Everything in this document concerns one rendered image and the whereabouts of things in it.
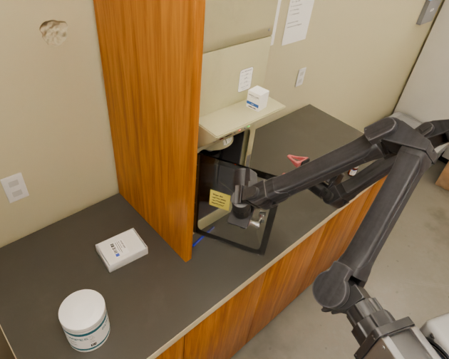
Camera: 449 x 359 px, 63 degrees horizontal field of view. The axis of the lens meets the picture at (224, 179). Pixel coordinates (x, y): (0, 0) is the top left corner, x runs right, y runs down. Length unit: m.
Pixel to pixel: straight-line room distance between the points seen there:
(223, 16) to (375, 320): 0.82
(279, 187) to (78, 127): 0.82
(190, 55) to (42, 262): 0.97
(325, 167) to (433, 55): 3.17
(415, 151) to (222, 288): 0.84
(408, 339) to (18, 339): 1.10
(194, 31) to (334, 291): 0.65
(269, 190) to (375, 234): 0.31
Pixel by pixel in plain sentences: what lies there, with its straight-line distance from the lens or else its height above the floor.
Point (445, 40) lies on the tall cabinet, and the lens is 4.00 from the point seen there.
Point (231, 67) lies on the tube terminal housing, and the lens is 1.17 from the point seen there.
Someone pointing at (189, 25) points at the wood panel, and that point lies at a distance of 0.91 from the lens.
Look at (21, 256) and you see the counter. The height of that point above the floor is 0.94.
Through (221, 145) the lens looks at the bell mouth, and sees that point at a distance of 1.35.
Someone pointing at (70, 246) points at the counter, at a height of 0.94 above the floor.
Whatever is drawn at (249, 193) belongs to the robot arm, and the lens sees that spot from 1.02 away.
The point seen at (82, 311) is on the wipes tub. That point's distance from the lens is 1.21.
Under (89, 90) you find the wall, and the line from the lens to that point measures 1.44.
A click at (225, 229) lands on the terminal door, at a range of 1.39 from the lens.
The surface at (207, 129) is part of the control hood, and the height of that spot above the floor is 1.51.
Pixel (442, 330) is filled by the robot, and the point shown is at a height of 1.53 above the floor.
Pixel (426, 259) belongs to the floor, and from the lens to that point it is 3.20.
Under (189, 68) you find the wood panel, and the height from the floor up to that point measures 1.73.
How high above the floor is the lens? 2.12
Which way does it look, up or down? 41 degrees down
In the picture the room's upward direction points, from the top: 7 degrees clockwise
